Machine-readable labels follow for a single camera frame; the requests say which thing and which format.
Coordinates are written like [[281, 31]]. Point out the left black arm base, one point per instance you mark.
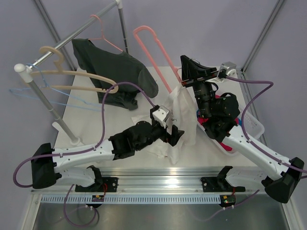
[[104, 184]]

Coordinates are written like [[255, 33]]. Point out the dark grey t-shirt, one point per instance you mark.
[[118, 67]]

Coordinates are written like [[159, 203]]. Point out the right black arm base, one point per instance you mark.
[[215, 184]]

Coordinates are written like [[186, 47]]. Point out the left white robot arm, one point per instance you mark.
[[50, 166]]

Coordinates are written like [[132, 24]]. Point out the aluminium mounting rail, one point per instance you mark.
[[157, 180]]

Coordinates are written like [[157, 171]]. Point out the silver clothes rack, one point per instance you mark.
[[59, 124]]

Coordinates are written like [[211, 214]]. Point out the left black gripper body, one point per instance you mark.
[[161, 132]]

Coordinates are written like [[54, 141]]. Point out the magenta cloth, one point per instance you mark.
[[218, 116]]

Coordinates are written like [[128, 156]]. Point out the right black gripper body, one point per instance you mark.
[[203, 89]]

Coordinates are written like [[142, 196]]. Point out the blue wire hanger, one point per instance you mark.
[[55, 96]]

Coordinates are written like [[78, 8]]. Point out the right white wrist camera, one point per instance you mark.
[[227, 69]]

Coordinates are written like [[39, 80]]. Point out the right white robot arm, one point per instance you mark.
[[282, 174]]

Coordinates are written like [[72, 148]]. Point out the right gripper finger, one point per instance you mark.
[[188, 68], [202, 71]]

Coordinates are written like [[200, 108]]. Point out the beige wooden hanger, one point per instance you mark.
[[27, 75]]

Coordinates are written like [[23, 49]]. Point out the white plastic basket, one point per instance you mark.
[[252, 125]]

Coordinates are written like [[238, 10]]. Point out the white Coca-Cola t-shirt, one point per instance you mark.
[[183, 115]]

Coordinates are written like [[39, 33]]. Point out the white slotted cable duct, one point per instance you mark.
[[132, 199]]

